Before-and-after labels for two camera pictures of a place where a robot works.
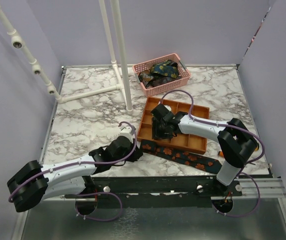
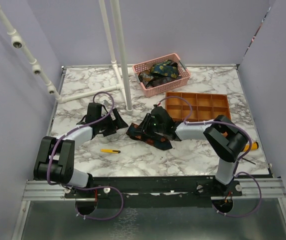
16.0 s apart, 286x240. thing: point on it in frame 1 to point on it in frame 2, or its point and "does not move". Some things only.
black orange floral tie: [199, 161] to [134, 130]
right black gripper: [156, 133] does not move
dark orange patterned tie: [157, 80] does not move
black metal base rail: [165, 192] does not move
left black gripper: [136, 155] to [118, 122]
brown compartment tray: [191, 142] to [206, 106]
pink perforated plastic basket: [183, 72] does not move
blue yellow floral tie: [168, 68] does not move
